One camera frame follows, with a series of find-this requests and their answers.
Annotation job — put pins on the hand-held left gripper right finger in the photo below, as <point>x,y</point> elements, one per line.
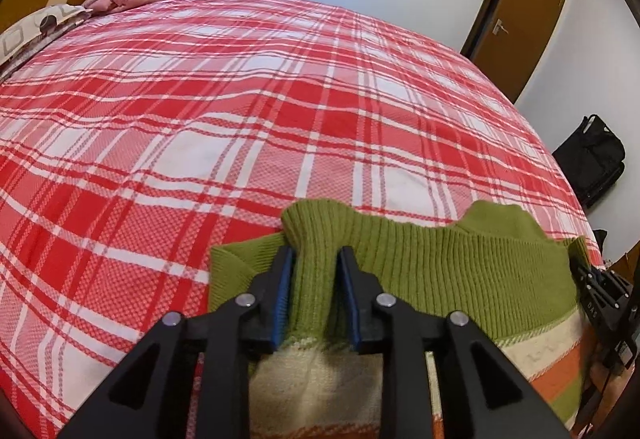
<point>350,304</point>

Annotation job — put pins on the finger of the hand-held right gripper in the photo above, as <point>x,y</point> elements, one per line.
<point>581,274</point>

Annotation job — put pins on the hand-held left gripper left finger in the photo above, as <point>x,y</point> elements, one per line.
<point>282,299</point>

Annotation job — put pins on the green knitted sweater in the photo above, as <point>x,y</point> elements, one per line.
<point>425,269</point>

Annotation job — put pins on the wooden dresser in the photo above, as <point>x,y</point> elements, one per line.
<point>627,265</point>

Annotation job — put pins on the black bag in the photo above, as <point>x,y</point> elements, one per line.
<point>592,159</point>

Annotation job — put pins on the red plaid bed sheet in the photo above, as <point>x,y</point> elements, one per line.
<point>200,119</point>

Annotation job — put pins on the brown wooden door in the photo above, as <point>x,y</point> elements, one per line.
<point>525,14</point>

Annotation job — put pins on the brown patterned pillow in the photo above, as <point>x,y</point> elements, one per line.
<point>35,31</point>

